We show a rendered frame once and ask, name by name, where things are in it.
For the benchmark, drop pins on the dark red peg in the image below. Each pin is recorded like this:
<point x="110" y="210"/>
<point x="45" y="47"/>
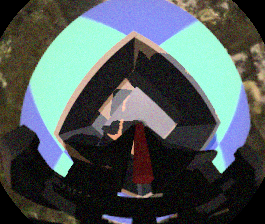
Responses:
<point x="142" y="168"/>

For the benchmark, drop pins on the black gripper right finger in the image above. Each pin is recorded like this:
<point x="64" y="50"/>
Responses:
<point x="168" y="162"/>

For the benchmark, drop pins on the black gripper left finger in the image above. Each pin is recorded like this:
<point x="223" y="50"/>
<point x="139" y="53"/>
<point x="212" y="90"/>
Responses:
<point x="113" y="158"/>

